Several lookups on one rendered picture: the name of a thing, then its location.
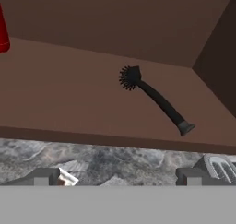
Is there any red bottle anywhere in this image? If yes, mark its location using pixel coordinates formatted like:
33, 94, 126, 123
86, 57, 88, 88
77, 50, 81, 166
0, 4, 11, 53

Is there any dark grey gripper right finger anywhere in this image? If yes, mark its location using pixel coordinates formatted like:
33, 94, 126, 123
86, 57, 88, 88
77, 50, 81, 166
175, 167, 236, 186

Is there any brown cabinet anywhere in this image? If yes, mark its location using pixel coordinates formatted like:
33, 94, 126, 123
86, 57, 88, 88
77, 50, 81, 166
0, 0, 236, 155

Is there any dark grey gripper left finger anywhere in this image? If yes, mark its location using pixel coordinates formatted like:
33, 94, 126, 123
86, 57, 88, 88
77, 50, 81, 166
0, 167, 60, 186

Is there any black dish brush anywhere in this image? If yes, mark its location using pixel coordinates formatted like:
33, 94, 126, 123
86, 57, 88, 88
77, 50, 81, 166
118, 65, 196, 137

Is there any white and brown object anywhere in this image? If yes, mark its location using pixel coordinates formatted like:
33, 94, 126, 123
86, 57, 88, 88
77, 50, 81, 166
56, 167, 80, 186

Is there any grey slotted object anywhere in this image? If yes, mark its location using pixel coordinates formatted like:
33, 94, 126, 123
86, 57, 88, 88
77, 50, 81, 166
193, 153, 236, 183

